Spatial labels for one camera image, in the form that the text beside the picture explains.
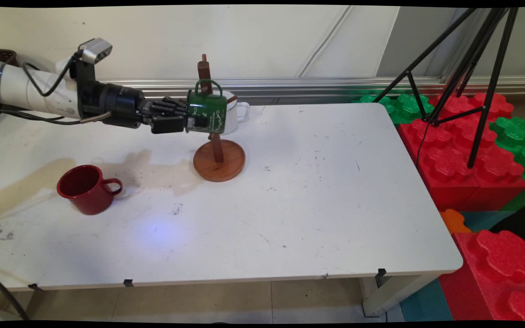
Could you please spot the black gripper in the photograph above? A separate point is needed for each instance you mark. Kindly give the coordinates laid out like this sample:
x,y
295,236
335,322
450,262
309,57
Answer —
x,y
116,105

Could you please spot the green enamel mug white print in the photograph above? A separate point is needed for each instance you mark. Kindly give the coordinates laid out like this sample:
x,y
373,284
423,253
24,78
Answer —
x,y
212,111

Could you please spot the brown wooden mug tree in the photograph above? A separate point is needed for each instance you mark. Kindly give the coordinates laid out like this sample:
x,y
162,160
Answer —
x,y
219,164

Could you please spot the red enamel mug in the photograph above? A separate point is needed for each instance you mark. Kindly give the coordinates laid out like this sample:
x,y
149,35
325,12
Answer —
x,y
89,196

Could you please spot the green foam block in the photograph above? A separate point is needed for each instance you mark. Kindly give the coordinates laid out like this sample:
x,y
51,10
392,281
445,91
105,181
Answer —
x,y
406,107
515,132

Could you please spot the white table leg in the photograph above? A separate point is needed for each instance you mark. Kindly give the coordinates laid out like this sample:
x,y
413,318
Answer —
x,y
390,296

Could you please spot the orange foam block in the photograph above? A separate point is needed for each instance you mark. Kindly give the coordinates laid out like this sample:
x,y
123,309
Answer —
x,y
453,221

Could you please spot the black tripod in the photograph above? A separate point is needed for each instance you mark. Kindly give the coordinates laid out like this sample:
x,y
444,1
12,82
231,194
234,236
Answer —
x,y
486,108

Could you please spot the teal foam mat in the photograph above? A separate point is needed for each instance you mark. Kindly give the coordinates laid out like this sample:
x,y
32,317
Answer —
x,y
426,303

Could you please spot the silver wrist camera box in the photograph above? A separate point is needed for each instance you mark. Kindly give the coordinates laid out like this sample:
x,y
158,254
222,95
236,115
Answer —
x,y
96,50

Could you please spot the aluminium wall rail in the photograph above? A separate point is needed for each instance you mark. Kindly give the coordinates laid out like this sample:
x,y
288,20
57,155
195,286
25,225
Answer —
x,y
290,86

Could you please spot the white wall conduit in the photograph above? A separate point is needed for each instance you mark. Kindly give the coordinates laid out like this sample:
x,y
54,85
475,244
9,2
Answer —
x,y
326,43

